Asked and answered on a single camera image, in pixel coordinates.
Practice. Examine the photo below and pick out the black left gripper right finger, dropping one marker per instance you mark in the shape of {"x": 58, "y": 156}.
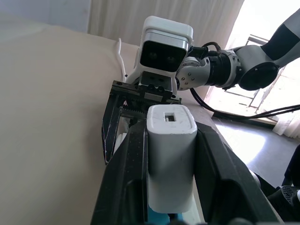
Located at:
{"x": 225, "y": 182}

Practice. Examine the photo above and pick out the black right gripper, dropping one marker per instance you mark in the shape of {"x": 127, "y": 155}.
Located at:
{"x": 140, "y": 93}

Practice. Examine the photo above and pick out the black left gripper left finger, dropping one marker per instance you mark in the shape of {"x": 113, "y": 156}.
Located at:
{"x": 122, "y": 178}

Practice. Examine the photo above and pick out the white charger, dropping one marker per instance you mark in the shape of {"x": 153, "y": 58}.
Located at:
{"x": 172, "y": 150}

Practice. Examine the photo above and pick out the white curtain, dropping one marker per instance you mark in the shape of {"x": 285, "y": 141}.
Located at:
{"x": 122, "y": 16}

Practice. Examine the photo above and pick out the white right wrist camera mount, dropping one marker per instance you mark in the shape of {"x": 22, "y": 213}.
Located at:
{"x": 164, "y": 37}

